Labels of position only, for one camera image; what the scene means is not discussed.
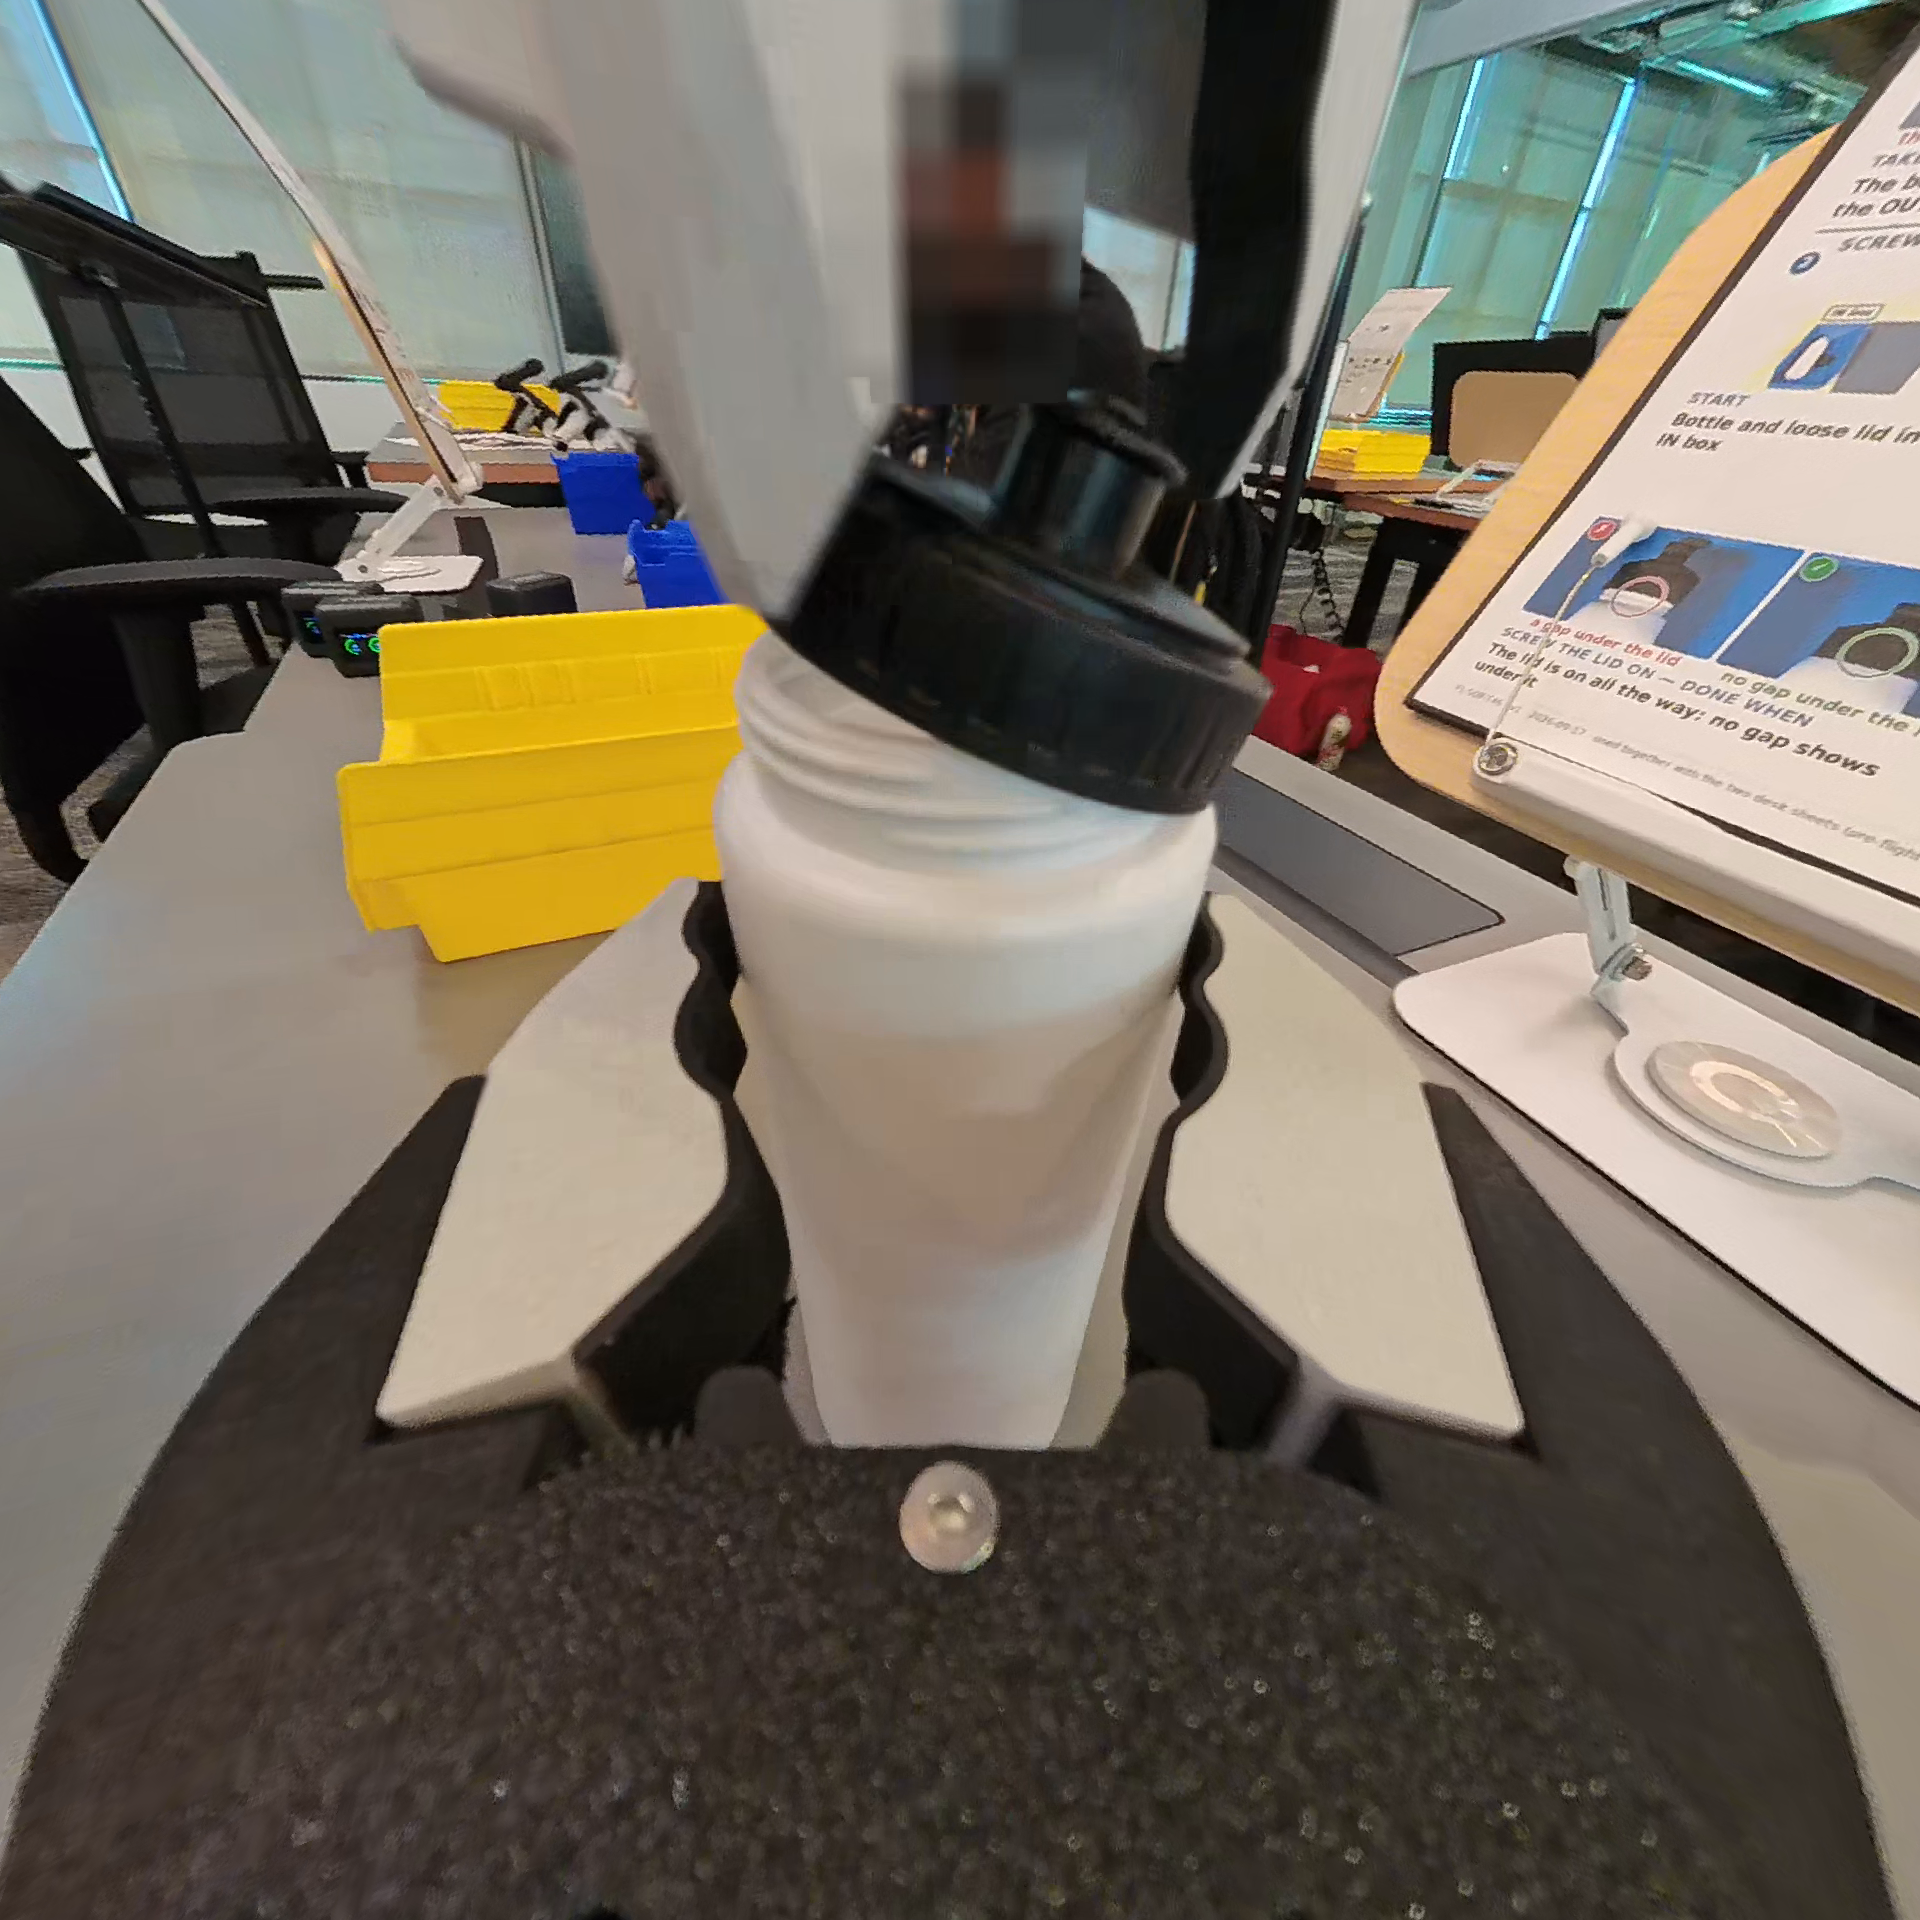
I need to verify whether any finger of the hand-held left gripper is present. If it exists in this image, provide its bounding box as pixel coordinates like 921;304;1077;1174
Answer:
387;0;921;620
1167;0;1423;507

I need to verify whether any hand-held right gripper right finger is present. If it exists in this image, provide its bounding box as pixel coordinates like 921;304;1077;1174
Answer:
1125;893;1526;1469

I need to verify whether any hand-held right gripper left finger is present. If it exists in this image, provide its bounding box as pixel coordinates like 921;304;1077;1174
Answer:
375;882;795;1431

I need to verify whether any yellow plastic bin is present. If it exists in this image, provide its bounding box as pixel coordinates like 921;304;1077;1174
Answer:
337;607;811;964

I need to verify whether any white plastic bottle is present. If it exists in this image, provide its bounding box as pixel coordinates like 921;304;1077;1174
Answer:
715;637;1219;1451

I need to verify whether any black bottle lid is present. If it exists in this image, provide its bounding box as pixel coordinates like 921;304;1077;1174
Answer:
771;394;1274;815

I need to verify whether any small document stand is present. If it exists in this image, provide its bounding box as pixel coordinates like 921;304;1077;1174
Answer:
1332;285;1453;424

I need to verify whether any small blue bin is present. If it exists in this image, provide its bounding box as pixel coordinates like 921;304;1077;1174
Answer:
550;451;650;537
627;516;733;609

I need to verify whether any clear document stand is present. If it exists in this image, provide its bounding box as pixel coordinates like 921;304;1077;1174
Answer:
134;0;488;589

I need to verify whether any red bag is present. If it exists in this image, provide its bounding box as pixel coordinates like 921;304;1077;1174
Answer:
1252;622;1382;774

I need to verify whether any small black device green light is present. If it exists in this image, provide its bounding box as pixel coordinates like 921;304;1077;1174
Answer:
318;597;430;680
281;584;377;662

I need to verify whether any black mesh office chair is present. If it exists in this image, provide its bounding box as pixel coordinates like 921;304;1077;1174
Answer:
0;180;408;886

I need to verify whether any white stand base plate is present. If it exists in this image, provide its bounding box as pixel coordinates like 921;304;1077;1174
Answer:
1392;930;1920;1407

